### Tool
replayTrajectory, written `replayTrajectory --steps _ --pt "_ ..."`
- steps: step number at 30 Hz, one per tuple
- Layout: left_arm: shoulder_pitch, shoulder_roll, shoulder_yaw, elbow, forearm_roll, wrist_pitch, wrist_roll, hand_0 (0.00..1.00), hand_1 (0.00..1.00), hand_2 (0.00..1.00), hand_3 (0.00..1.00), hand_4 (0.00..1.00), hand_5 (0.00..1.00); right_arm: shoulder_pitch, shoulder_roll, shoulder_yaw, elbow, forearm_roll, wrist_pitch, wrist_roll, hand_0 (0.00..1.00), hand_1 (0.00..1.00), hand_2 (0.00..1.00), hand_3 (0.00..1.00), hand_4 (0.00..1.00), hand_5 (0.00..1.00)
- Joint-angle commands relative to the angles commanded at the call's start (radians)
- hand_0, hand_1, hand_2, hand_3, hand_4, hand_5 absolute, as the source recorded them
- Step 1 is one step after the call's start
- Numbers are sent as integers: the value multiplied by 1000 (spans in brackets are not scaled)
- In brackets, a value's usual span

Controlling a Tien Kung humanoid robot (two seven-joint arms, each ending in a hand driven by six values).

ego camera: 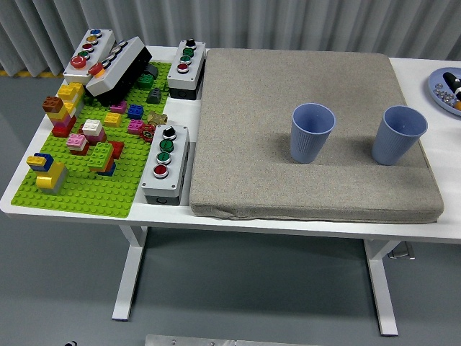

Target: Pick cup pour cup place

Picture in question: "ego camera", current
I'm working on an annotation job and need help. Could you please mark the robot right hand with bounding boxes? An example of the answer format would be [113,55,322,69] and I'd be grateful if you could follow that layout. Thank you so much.
[442,71,461,97]

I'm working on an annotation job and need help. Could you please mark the blue ribbed plastic cup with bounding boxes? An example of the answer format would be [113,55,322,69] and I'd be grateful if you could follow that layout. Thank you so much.
[370,105,429,166]
[290,102,337,164]

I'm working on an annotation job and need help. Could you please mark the blue plate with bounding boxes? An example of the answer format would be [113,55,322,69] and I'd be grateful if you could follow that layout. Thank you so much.
[427,66,461,117]

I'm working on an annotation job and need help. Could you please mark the white table leg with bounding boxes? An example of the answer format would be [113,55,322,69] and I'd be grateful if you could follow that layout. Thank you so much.
[362,238,400,337]
[111,226,148,321]

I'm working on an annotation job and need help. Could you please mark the green studded building baseplate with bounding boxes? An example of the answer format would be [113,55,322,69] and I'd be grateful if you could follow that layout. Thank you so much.
[10,61,173,219]

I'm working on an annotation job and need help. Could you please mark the blue yellow grey block stack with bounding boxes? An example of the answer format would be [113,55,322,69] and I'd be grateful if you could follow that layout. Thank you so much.
[26,152,69,196]

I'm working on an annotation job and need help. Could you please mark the grey table controller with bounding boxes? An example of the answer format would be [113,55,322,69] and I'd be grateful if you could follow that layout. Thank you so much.
[388,243,416,260]

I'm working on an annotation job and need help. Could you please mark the green orange red block stack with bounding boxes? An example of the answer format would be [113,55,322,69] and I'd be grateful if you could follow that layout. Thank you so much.
[87,141,125,177]

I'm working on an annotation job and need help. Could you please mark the grey-brown cushion mat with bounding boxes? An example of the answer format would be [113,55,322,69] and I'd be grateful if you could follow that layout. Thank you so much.
[189,48,444,225]

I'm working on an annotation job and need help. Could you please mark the pink red block stack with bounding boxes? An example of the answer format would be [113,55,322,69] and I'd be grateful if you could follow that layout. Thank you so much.
[66,133,90,156]

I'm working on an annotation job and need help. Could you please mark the large white four-button box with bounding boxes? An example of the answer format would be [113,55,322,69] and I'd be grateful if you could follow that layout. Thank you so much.
[140,124,191,207]

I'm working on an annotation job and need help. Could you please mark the white pink block stack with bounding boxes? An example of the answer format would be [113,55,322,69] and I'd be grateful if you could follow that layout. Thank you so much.
[81,118,108,145]

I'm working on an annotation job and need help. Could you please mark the brown yellow red block tower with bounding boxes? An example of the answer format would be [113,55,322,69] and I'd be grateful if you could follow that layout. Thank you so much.
[42,95,79,138]

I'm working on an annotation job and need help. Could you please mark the grey pleated curtain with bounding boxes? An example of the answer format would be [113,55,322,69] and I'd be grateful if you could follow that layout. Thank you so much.
[0,0,461,79]

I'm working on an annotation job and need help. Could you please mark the yellow white block stack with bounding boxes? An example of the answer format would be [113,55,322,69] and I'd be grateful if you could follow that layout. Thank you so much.
[57,81,86,109]

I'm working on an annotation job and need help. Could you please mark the small white four-button box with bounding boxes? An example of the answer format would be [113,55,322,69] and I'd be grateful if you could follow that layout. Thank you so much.
[166,38,207,101]

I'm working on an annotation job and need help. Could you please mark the white five-button control box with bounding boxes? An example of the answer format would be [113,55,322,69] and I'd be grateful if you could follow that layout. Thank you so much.
[63,27,117,87]

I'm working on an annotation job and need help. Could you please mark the dark green building block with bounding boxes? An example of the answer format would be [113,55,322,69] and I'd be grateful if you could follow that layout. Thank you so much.
[136,73,156,89]

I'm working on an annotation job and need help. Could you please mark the yellow black floor tape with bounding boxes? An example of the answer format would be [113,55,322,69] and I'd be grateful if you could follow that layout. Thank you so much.
[0,69,66,79]

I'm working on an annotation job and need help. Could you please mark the tilted white black button box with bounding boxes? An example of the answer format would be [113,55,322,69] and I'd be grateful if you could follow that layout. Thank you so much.
[85,35,153,107]

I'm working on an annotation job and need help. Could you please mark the brass valve red handle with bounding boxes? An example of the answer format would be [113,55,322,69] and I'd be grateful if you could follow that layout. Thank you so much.
[139,111,169,143]

